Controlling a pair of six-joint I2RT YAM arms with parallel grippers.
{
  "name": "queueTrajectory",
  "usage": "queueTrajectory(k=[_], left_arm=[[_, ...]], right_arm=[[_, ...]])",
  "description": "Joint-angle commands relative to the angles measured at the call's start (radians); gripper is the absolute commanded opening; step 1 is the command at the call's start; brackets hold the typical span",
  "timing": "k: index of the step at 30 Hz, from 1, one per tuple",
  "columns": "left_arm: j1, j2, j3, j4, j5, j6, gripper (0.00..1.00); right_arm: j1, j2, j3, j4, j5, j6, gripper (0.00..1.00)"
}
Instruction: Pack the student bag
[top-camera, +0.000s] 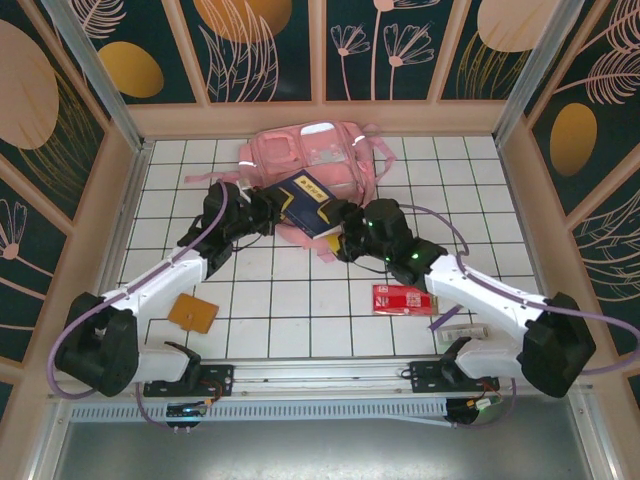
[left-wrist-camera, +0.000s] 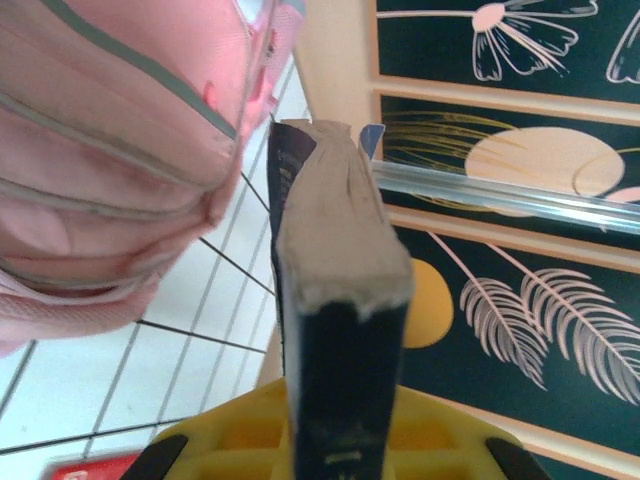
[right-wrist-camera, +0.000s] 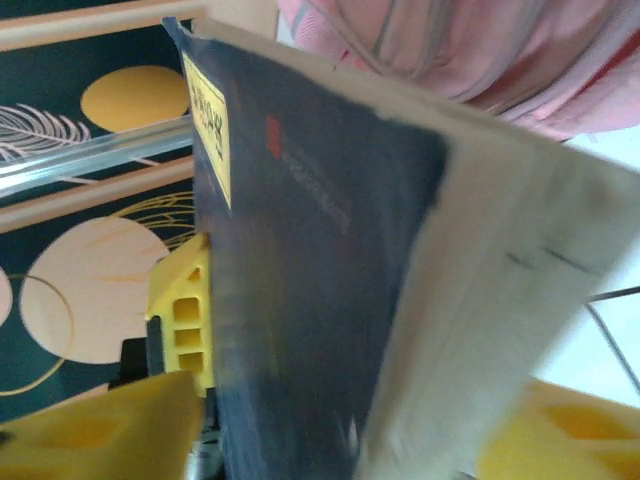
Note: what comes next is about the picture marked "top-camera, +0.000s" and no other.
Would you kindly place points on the dark blue book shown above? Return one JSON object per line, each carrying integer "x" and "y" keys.
{"x": 305, "y": 205}

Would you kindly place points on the pink backpack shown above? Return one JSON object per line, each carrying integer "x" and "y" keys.
{"x": 320, "y": 145}

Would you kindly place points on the red packet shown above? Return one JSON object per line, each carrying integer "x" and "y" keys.
{"x": 395, "y": 300}

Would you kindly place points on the brown leather wallet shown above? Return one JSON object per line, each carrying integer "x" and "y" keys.
{"x": 192, "y": 315}

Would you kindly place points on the purple pen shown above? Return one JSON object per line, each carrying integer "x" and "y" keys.
{"x": 442, "y": 320}

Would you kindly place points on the small white labelled box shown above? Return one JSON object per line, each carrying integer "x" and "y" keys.
{"x": 462, "y": 332}

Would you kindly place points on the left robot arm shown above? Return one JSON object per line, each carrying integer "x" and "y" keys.
{"x": 150, "y": 280}

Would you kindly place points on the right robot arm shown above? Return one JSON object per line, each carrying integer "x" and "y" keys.
{"x": 480, "y": 295}

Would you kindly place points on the small controller board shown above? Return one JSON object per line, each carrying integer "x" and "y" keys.
{"x": 475, "y": 405}
{"x": 185, "y": 410}

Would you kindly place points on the grey metal sheet panel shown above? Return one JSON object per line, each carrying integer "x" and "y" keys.
{"x": 320, "y": 450}

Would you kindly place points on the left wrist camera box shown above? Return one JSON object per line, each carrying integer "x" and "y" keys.
{"x": 244, "y": 194}

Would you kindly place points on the aluminium side rail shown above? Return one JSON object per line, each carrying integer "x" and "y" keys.
{"x": 125, "y": 215}

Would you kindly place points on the aluminium mounting rail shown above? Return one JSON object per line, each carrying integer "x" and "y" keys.
{"x": 325, "y": 375}

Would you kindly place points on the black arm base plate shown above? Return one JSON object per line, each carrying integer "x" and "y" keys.
{"x": 160, "y": 387}
{"x": 425, "y": 382}

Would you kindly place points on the aluminium frame post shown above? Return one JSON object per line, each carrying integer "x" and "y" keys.
{"x": 531, "y": 75}
{"x": 106, "y": 85}

